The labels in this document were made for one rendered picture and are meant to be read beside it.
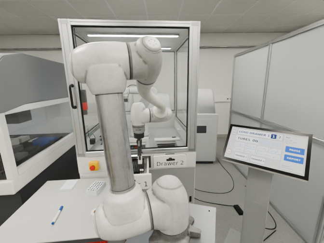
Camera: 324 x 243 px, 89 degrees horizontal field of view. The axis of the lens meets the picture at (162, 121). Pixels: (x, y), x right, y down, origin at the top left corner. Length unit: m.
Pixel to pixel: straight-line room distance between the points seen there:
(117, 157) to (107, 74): 0.29
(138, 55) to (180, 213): 0.63
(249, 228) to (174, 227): 1.05
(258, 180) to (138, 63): 1.24
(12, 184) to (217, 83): 4.43
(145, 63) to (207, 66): 4.18
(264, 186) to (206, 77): 3.62
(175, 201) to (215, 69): 4.32
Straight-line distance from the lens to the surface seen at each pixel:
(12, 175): 1.56
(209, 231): 0.94
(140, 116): 1.11
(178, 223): 0.80
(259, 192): 1.56
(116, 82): 0.59
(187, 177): 1.61
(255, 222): 1.71
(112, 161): 0.64
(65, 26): 1.50
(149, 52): 0.59
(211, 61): 4.79
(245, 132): 1.45
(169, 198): 0.72
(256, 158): 1.37
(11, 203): 1.76
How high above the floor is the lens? 1.53
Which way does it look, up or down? 13 degrees down
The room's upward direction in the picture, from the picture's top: 1 degrees counter-clockwise
